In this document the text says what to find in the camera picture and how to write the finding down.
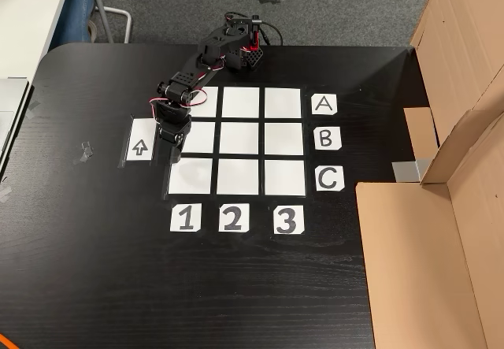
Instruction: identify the paper label letter A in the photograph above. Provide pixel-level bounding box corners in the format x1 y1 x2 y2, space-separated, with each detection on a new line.
310 93 339 117

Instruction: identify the paper label number 1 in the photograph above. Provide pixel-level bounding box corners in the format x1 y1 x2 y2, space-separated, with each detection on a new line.
169 202 203 233

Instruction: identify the paper label letter C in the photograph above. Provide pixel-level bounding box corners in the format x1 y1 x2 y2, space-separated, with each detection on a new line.
314 165 346 193

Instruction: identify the paper label number 2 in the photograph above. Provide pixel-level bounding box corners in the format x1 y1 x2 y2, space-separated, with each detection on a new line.
217 202 251 233

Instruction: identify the white paper grid square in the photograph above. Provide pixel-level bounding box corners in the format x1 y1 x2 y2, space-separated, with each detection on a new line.
264 159 307 197
216 158 260 197
183 121 217 155
264 121 305 156
264 87 302 119
219 121 260 156
191 86 219 118
167 158 214 196
221 86 261 119

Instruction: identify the silver laptop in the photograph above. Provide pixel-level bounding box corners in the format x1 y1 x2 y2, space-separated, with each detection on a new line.
0 76 31 169

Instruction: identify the black power cable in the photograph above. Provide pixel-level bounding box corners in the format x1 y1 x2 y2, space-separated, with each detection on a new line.
223 11 285 47

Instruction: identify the large brown cardboard panel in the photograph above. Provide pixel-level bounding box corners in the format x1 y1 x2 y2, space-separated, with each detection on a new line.
402 0 504 158
354 84 504 349

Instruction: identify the paper label number 3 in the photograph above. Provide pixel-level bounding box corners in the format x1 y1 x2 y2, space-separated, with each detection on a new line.
272 205 306 236

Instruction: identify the white table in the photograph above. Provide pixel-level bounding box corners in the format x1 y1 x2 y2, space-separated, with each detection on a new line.
0 0 74 80

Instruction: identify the paper label letter B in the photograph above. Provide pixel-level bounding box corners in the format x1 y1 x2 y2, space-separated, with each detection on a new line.
313 126 343 152

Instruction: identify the grey metal table leg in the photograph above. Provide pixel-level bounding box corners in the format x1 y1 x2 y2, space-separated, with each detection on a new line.
87 0 133 45

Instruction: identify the white arrow paper sheet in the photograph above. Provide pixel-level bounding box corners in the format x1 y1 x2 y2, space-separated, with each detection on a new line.
126 117 158 162

